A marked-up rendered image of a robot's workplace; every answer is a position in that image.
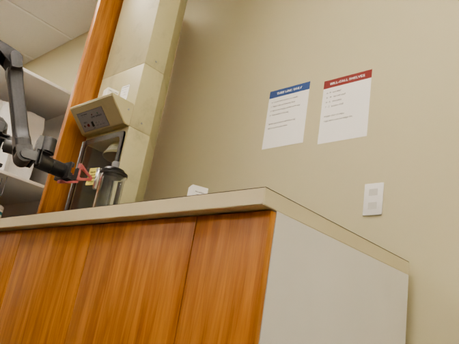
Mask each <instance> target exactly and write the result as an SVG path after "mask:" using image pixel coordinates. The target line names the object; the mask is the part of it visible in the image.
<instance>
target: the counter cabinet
mask: <svg viewBox="0 0 459 344"><path fill-rule="evenodd" d="M407 300H408V275H407V274H405V273H403V272H401V271H399V270H397V269H395V268H392V267H391V266H388V265H387V264H385V263H383V262H381V261H379V260H377V259H375V258H373V257H370V256H369V255H366V254H364V253H362V252H360V251H358V250H356V249H354V248H352V247H350V246H348V245H346V244H344V243H342V242H340V241H337V240H335V239H333V238H331V237H329V236H327V235H325V234H323V233H321V232H319V231H317V230H315V229H313V228H311V227H308V226H307V225H304V224H303V223H300V222H299V221H297V220H294V219H293V218H290V217H289V216H286V215H285V214H282V213H280V212H278V211H274V212H273V211H271V210H270V211H261V212H244V213H235V214H218V215H209V216H192V217H183V218H166V219H157V220H140V221H131V222H122V223H105V224H96V225H79V226H70V227H53V228H44V229H28V230H18V231H2V232H0V344H405V342H406V314H407Z"/></svg>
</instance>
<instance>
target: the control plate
mask: <svg viewBox="0 0 459 344"><path fill-rule="evenodd" d="M96 112H98V114H97V113H96ZM91 114H92V116H91ZM76 115H77V117H78V118H79V121H80V123H81V125H82V127H83V130H84V132H89V131H91V130H95V129H98V128H102V127H105V126H110V125H109V122H108V120H107V117H106V115H105V113H104V111H103V109H102V107H101V106H99V107H97V108H94V109H91V110H88V111H85V112H82V113H79V114H76ZM102 120H104V121H102ZM91 121H92V122H93V123H94V125H95V126H94V127H93V126H92V123H91ZM96 121H97V124H96ZM99 121H100V122H99ZM88 124H89V125H90V127H88V126H87V125H88ZM84 126H86V128H85V127H84Z"/></svg>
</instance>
